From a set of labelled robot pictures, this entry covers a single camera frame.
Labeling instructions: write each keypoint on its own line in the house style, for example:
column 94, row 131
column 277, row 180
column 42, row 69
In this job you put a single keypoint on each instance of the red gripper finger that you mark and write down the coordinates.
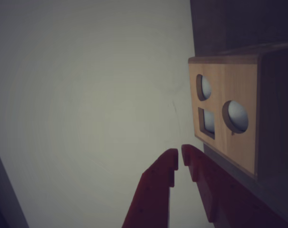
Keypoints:
column 224, row 202
column 153, row 194

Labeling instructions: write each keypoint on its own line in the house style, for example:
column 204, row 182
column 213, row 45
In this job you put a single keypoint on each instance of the wooden shape sorter box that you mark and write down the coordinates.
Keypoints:
column 232, row 83

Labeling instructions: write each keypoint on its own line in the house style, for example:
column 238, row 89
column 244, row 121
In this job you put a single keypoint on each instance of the brown table mat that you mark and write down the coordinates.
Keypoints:
column 248, row 23

